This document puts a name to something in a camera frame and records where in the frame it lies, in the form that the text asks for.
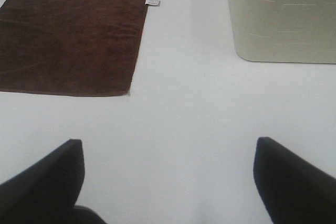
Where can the brown towel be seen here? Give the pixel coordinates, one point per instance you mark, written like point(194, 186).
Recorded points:
point(80, 48)

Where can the beige plastic basket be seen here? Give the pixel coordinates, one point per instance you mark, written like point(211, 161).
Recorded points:
point(296, 31)

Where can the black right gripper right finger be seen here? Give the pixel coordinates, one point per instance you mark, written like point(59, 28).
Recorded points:
point(292, 190)

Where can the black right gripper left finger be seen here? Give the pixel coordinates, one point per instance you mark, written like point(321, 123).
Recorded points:
point(47, 191)

